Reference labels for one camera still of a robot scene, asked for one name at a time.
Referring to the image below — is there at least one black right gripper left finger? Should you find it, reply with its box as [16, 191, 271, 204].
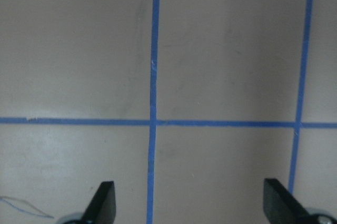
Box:
[81, 181, 116, 224]

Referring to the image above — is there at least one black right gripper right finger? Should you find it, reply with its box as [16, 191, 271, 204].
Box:
[263, 178, 316, 224]

